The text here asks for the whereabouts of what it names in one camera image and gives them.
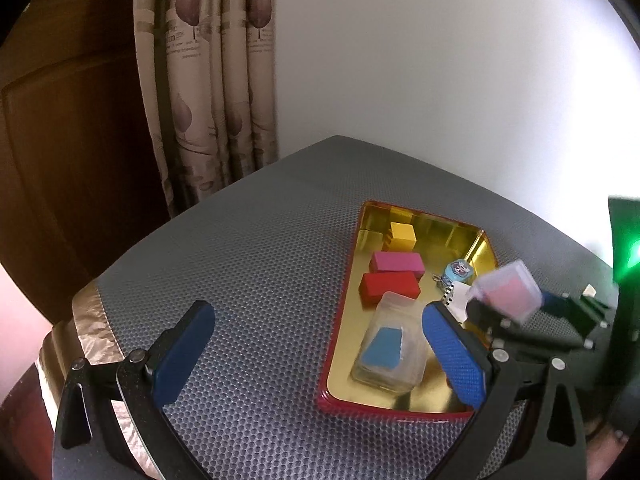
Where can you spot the clear case pink powder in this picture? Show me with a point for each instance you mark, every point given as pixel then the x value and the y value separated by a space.
pixel 510 292

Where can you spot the beige patterned curtain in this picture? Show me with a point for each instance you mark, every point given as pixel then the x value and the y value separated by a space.
pixel 200 85

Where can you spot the magenta rectangular block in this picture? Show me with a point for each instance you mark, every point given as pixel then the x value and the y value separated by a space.
pixel 395 261

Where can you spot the brown wooden door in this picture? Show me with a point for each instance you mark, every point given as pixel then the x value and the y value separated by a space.
pixel 75 135

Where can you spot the clear plastic box blue card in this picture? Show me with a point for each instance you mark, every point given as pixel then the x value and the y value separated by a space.
pixel 390 350

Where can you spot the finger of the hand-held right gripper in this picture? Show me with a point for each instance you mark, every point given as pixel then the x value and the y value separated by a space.
pixel 480 317
pixel 552 304

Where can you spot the gold tin tray red rim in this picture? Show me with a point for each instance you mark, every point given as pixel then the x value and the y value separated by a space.
pixel 345 380

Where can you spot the gold shiny cloth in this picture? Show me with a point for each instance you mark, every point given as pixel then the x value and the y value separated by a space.
pixel 85 320

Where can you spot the white checkered small box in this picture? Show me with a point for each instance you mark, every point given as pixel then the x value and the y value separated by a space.
pixel 459 295

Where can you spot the grey dotted mat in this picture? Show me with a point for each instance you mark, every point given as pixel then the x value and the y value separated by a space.
pixel 260 240

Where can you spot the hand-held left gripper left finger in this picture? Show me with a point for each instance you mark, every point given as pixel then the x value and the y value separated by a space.
pixel 185 350

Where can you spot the small blue printed tin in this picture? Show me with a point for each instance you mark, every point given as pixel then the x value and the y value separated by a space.
pixel 457 271

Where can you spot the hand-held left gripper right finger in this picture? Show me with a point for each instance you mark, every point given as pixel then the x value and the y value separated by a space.
pixel 455 350

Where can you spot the yellow block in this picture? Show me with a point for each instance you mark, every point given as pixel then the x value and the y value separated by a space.
pixel 402 237

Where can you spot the red rectangular block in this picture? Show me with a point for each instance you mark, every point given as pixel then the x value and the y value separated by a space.
pixel 387 285

